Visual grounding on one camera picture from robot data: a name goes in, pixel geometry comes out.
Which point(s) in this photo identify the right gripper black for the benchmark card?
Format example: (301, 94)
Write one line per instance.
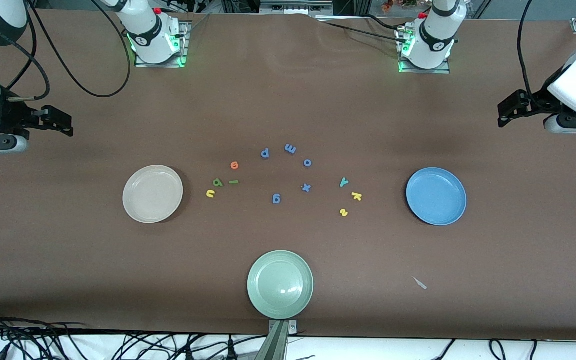
(9, 119)

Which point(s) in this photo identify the blue foam letter m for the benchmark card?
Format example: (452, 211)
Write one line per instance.
(290, 149)

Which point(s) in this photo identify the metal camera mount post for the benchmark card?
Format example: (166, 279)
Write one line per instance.
(274, 345)

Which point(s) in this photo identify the blue foam letter g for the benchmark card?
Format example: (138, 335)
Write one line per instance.
(278, 199)

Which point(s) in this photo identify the brown table cover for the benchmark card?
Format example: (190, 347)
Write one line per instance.
(288, 100)

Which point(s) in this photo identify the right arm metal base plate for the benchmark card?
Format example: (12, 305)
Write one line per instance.
(184, 45)

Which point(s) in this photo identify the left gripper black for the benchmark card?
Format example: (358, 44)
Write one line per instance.
(534, 104)

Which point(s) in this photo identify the teal foam letter y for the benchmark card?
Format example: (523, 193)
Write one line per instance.
(344, 183)

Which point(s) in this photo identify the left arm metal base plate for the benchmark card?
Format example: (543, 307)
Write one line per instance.
(445, 69)

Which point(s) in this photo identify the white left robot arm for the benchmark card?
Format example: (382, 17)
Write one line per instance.
(435, 35)

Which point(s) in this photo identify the small orange object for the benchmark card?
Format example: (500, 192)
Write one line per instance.
(387, 6)

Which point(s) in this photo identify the yellow foam letter k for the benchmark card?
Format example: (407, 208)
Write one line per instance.
(356, 196)

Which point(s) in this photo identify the grey equipment box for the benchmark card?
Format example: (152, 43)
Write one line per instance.
(293, 7)

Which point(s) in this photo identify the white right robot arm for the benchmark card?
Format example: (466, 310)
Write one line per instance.
(145, 30)

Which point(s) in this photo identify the green foam letter a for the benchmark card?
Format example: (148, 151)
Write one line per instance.
(217, 183)

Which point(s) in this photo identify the beige brown plate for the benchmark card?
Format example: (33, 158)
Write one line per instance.
(153, 194)

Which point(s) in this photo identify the blue plate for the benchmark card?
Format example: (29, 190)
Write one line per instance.
(436, 196)

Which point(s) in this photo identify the yellow foam letter s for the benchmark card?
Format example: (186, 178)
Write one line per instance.
(344, 212)

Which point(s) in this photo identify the small grey tape scrap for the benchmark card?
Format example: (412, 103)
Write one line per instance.
(420, 283)

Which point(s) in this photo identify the blue foam letter x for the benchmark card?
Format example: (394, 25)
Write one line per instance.
(306, 188)

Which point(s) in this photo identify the blue foam letter p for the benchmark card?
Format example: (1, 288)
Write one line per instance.
(265, 152)

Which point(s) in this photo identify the green plate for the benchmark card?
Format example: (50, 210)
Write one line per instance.
(280, 284)

